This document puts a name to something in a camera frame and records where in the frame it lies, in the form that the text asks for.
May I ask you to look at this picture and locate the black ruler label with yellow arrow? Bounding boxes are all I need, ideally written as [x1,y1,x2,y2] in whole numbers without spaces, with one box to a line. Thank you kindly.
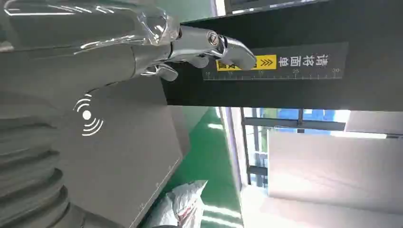
[202,42,349,82]

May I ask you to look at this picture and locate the white woven sack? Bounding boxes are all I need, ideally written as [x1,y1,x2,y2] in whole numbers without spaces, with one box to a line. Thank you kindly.
[141,180,209,228]

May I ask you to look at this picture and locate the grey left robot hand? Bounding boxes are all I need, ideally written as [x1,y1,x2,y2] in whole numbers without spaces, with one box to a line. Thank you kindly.
[0,0,258,228]

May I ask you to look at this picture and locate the pale grey partition panel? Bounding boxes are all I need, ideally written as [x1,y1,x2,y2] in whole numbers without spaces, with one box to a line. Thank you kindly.
[267,130,403,217]

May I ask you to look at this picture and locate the dark table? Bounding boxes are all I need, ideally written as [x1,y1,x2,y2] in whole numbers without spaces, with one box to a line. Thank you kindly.
[160,0,403,112]

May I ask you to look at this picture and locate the dark metal window frame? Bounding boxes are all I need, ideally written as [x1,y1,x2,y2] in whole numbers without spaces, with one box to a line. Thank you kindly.
[240,107,347,188]

